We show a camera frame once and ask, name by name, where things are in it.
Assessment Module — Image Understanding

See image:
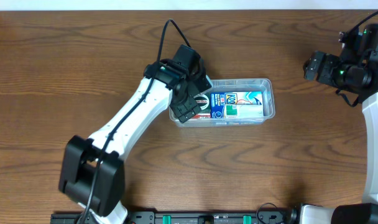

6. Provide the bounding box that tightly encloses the blue Kool Fever box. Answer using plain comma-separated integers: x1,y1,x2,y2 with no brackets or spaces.
210,91,263,118

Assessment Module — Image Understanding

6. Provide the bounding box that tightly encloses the black mounting rail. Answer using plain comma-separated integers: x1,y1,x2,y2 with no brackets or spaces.
50,210,302,224

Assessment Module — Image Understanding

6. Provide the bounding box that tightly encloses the clear plastic container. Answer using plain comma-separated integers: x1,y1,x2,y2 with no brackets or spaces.
169,78,275,127

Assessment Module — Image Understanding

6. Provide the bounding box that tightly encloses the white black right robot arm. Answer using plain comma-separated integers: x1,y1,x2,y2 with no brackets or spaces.
291,24,378,224

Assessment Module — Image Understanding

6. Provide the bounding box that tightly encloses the green Zam-Buk box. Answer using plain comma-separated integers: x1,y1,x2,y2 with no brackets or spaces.
195,93,211,114

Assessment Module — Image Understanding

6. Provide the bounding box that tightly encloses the black right camera cable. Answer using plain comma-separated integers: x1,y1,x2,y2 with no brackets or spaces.
334,7,378,108

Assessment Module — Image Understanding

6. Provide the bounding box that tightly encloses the red Panadol ActiFast pack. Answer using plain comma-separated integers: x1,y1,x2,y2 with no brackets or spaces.
191,113,211,119

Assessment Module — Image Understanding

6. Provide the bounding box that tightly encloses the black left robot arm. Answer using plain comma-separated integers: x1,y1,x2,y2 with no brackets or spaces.
58,59,212,223

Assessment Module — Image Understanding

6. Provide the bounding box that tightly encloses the white green Panadol pack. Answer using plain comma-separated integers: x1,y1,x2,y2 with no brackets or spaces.
224,105,264,119

